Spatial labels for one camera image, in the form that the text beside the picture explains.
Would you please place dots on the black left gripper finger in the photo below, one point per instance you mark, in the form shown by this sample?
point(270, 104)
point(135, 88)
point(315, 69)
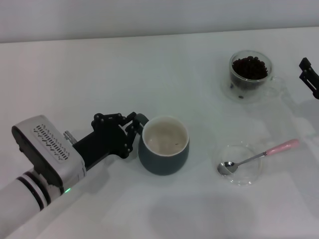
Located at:
point(130, 117)
point(131, 135)

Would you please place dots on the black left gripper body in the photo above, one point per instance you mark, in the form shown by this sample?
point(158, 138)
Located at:
point(104, 139)

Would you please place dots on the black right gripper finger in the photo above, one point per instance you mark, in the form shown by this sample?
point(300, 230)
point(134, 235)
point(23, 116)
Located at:
point(309, 65)
point(310, 83)

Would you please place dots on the dark green ceramic mug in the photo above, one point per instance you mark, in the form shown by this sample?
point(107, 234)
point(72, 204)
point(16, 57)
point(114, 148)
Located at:
point(163, 147)

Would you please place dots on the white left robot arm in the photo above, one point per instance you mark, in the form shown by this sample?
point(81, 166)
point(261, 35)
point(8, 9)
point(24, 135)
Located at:
point(17, 199)

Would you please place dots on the brown coffee beans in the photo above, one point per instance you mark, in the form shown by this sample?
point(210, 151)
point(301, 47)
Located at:
point(249, 68)

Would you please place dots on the double-walled glass cup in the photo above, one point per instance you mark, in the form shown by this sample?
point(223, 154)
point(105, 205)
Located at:
point(249, 82)

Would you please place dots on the silver round connector plug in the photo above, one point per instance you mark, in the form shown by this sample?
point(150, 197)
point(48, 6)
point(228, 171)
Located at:
point(69, 136)

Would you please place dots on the white vented wrist housing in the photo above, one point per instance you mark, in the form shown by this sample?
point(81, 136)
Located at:
point(47, 152)

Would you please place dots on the clear glass saucer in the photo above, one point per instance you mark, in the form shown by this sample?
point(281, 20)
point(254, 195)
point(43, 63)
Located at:
point(245, 174)

